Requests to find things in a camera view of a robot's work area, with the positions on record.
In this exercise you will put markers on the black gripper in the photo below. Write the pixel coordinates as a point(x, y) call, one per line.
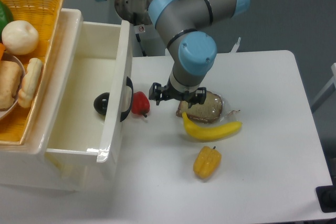
point(159, 93)

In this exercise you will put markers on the white top drawer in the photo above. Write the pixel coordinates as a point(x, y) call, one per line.
point(83, 142)

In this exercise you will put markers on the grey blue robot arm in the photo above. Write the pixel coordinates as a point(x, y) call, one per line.
point(179, 23)

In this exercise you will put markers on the white drawer cabinet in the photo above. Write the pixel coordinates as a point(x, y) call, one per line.
point(27, 165)

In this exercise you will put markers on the wrapped brown bread slice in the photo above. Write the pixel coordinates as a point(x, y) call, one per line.
point(214, 110)

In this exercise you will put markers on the red toy bell pepper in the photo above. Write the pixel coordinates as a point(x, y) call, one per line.
point(141, 104)

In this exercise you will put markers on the yellow toy banana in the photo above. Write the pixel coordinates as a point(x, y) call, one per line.
point(208, 134)

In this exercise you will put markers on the yellow toy bell pepper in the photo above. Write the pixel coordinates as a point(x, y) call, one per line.
point(207, 161)

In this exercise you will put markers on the white clip behind table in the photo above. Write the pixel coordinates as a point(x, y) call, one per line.
point(236, 46)

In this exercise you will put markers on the black toy eggplant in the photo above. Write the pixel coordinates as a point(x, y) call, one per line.
point(100, 103)

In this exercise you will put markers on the beige toy croissant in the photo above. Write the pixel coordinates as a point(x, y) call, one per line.
point(29, 83)

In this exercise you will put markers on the yellow wicker basket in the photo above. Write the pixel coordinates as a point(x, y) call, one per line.
point(43, 15)

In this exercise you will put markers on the white toy onion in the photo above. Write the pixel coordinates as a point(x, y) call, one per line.
point(20, 37)

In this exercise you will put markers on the beige toy bread roll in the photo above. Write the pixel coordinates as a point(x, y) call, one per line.
point(10, 79)

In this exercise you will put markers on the black device at table edge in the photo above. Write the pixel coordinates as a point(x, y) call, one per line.
point(326, 198)

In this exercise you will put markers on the orange toy carrot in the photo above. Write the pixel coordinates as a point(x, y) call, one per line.
point(2, 50)

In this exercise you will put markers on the green toy vegetable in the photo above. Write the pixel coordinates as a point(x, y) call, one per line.
point(6, 16)

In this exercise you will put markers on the white frame at right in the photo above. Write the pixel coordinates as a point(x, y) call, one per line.
point(327, 90)

